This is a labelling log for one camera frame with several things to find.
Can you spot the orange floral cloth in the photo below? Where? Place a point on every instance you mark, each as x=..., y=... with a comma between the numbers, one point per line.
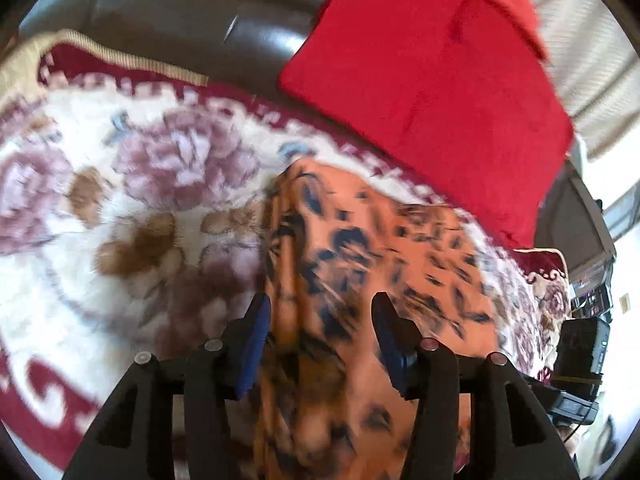
x=350, y=260

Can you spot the dark leather sofa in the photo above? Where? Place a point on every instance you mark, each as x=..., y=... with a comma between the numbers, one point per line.
x=175, y=5

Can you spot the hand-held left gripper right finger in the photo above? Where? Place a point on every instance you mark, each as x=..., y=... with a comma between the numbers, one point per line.
x=390, y=355

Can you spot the dark cluttered shelf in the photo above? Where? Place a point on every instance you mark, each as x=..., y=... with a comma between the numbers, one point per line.
x=592, y=295

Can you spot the white curtain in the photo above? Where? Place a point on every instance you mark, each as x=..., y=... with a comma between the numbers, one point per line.
x=590, y=60

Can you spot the red folded cloth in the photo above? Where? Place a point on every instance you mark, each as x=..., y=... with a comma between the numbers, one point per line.
x=425, y=85

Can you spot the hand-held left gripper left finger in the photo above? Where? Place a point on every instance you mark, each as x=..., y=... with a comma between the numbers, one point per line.
x=252, y=355

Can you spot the maroon and white floral blanket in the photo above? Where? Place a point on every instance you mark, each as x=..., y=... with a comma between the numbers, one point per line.
x=125, y=200

